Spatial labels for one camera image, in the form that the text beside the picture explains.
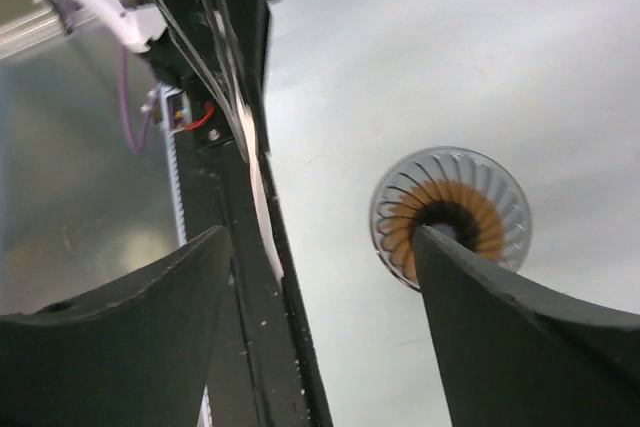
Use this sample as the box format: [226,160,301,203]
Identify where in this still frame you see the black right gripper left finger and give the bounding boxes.
[1,227,232,426]

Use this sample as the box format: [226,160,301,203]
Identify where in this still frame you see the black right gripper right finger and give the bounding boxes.
[412,227,639,426]

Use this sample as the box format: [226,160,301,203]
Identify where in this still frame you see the smoked glass dripper cone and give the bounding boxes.
[369,146,533,291]

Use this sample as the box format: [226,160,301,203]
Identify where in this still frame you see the wooden dripper collar ring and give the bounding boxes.
[384,181,506,283]

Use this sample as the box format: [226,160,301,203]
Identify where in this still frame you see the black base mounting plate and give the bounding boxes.
[144,0,332,426]

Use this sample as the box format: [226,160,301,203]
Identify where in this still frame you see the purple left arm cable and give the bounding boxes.
[117,46,156,154]

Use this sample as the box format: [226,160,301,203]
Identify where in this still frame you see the grey slotted cable duct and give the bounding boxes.
[154,86,211,427]

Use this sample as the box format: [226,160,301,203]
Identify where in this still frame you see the aluminium frame rail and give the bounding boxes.
[1,8,95,59]

